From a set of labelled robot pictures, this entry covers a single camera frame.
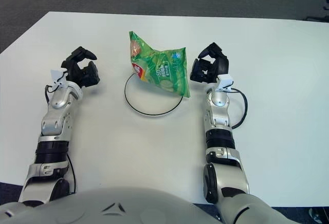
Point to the white right wrist connector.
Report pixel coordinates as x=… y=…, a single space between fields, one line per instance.
x=225 y=80

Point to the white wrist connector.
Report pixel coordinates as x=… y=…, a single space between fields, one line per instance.
x=225 y=80
x=56 y=74

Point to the green snack bag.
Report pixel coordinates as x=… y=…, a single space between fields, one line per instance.
x=159 y=70

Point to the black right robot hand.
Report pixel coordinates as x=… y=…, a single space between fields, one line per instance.
x=221 y=64

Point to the black chair base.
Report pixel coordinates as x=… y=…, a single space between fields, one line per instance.
x=318 y=19

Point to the white left wrist connector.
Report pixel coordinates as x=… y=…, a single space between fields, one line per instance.
x=56 y=74

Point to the grey robot torso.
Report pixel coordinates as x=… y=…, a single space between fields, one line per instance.
x=115 y=208

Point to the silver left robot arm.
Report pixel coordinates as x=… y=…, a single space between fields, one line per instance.
x=55 y=123

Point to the white plate with black rim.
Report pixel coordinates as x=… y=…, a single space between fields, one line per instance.
x=149 y=103

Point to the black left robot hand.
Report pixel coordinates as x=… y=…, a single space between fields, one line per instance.
x=88 y=76

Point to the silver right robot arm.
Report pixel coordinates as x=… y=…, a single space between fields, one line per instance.
x=221 y=123

